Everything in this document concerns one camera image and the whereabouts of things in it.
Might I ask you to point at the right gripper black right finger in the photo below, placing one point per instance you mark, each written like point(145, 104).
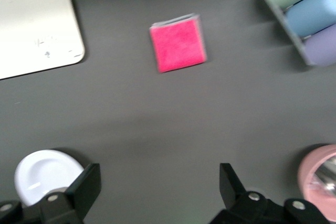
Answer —
point(231, 184)

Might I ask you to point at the pale purple cup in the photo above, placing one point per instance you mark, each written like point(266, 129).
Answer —
point(324, 48)

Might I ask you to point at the pale blue cup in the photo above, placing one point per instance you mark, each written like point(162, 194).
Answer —
point(312, 11)

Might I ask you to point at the pink bowl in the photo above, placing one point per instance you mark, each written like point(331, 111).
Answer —
point(307, 171)

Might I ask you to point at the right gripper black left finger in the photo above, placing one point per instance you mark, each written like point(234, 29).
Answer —
point(84, 184)

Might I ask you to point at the white round plate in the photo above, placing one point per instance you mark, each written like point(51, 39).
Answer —
point(39, 174)

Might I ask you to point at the cream bear print tray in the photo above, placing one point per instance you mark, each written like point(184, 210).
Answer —
point(31, 24)

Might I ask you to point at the metal scoop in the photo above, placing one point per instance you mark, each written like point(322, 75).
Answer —
point(328, 174)

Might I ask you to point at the pink folded cloth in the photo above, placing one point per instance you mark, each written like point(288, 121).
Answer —
point(178, 45)

